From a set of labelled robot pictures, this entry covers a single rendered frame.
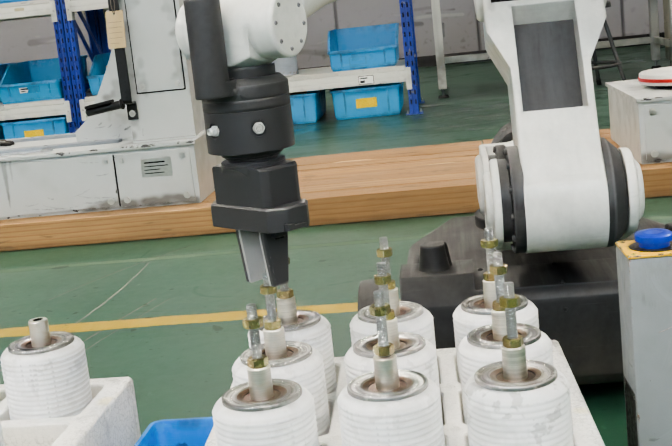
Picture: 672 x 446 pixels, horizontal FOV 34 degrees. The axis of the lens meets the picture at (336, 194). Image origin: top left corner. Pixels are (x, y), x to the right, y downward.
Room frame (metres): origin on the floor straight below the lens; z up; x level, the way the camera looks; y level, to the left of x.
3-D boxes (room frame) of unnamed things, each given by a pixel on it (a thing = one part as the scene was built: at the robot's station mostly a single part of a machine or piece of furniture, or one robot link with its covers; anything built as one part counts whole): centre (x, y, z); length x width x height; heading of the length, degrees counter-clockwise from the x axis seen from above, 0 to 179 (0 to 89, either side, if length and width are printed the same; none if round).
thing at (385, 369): (0.96, -0.03, 0.26); 0.02 x 0.02 x 0.03
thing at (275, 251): (1.07, 0.06, 0.36); 0.03 x 0.02 x 0.06; 132
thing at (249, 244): (1.10, 0.09, 0.36); 0.03 x 0.02 x 0.06; 132
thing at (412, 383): (0.96, -0.03, 0.25); 0.08 x 0.08 x 0.01
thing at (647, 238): (1.13, -0.33, 0.32); 0.04 x 0.04 x 0.02
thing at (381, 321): (0.96, -0.03, 0.30); 0.01 x 0.01 x 0.08
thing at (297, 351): (1.09, 0.08, 0.25); 0.08 x 0.08 x 0.01
